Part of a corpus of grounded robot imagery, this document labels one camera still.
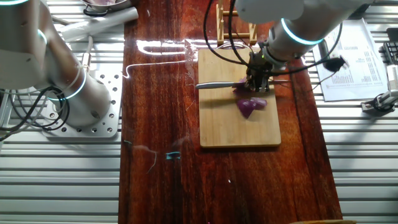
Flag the black keyboard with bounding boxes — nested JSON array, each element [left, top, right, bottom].
[[378, 27, 398, 65]]

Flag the dark red wooden plank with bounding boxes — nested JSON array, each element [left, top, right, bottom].
[[118, 0, 343, 224]]

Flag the light purple onion slice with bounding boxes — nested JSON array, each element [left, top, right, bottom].
[[250, 96, 269, 111]]

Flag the dark purple onion slice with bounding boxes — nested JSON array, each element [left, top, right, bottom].
[[231, 77, 253, 97]]

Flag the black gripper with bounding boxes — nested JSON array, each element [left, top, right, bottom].
[[245, 51, 275, 93]]

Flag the printed paper sheet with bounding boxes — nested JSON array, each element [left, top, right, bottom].
[[312, 17, 390, 103]]

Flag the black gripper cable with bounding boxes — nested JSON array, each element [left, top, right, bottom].
[[203, 0, 343, 91]]

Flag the wrist camera on silver bracket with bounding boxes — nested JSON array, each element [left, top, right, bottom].
[[317, 39, 349, 73]]

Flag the round metal bowl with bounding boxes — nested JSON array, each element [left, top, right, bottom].
[[80, 0, 133, 14]]

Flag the wooden peg rack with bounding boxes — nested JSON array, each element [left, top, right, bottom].
[[216, 0, 258, 47]]

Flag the purple onion wedge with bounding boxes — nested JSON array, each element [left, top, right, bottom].
[[236, 98, 257, 119]]

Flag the bamboo cutting board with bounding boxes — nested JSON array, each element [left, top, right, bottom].
[[198, 42, 282, 149]]

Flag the silver cable connector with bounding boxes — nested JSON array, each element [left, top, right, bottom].
[[81, 35, 94, 74]]

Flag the steel kitchen knife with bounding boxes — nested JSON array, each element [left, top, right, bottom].
[[195, 79, 292, 90]]

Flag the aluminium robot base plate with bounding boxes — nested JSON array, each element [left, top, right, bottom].
[[39, 70, 124, 139]]

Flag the small silver camera on mount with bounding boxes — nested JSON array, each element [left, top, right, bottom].
[[360, 63, 398, 113]]

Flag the black base cables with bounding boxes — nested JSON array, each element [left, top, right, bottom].
[[0, 86, 71, 141]]

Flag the white plastic tube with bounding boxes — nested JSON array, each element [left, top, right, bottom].
[[58, 6, 139, 43]]

